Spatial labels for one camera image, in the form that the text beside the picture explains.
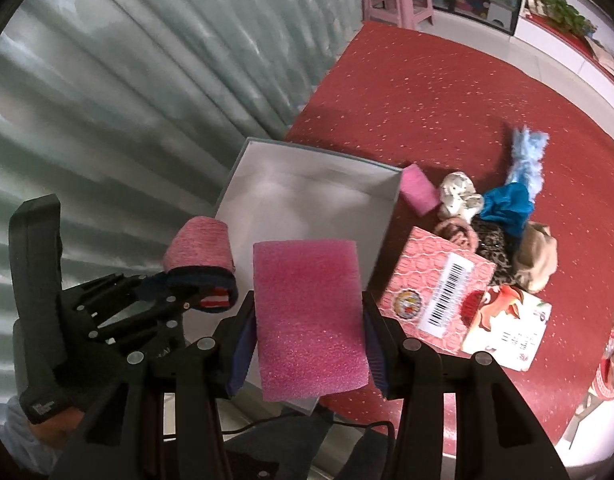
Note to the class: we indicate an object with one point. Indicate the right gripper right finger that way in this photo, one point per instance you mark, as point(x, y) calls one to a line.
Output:
point(381, 349)

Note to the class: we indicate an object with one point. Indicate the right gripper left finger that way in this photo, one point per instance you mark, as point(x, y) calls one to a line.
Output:
point(237, 339)

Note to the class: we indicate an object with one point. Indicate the pink foam sponge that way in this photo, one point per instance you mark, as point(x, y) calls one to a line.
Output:
point(308, 305)
point(417, 191)

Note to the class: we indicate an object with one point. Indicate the pink knitted sock roll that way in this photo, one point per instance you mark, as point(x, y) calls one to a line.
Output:
point(199, 266)

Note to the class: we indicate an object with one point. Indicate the pink knitted scrunchie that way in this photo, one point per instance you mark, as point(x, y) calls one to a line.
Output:
point(459, 232)

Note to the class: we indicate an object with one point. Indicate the leopard print cloth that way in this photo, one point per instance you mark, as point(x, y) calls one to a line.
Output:
point(497, 247)

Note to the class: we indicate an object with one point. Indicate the white polka dot scarf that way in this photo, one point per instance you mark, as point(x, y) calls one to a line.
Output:
point(458, 198)

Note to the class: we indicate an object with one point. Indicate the beige sock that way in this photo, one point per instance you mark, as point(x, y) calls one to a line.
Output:
point(535, 259)

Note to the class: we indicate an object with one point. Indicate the light blue fluffy cloth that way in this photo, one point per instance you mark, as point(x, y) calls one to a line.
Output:
point(528, 149)

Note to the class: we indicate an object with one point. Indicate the person's left hand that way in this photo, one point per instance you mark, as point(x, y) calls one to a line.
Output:
point(56, 431)

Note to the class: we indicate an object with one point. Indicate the white red printed carton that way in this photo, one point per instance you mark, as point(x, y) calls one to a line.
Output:
point(509, 324)

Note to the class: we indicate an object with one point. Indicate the white open storage box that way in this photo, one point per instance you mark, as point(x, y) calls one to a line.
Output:
point(282, 191)

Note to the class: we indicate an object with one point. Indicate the red speckled table cloth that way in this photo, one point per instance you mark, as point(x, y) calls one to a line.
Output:
point(402, 97)

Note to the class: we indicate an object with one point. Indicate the grey pleated curtain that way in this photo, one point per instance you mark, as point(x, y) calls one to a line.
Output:
point(133, 112)

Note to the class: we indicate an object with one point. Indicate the cluttered goods on shelf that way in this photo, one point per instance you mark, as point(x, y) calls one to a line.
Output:
point(568, 24)

